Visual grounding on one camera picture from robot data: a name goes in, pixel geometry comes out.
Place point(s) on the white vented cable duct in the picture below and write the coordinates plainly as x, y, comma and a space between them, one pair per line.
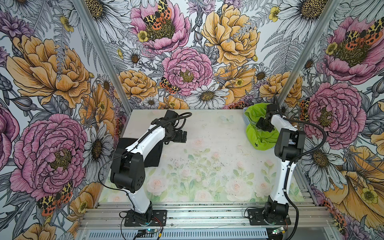
181, 234

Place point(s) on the black garment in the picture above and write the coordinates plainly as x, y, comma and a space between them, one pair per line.
151, 160

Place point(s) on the right aluminium corner post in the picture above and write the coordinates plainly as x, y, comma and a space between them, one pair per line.
313, 38

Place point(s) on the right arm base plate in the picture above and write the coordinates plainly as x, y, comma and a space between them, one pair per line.
257, 217

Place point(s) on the light blue plastic basket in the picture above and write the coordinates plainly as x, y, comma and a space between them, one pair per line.
245, 117

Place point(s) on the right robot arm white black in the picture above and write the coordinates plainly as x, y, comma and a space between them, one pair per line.
289, 145

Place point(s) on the left aluminium corner post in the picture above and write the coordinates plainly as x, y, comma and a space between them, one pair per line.
96, 39

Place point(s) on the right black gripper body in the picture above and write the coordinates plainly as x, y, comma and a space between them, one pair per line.
265, 125

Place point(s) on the aluminium corner post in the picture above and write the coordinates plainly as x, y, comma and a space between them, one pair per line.
313, 38
96, 39

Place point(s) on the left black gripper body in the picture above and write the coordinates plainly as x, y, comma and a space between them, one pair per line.
175, 136

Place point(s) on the lime green towel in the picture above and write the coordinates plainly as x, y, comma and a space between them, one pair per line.
259, 139

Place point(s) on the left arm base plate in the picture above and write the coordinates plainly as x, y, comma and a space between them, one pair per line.
156, 218

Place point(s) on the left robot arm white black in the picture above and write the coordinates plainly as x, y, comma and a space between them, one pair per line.
133, 156

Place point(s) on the aluminium rail frame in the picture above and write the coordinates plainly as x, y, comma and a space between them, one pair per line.
107, 216

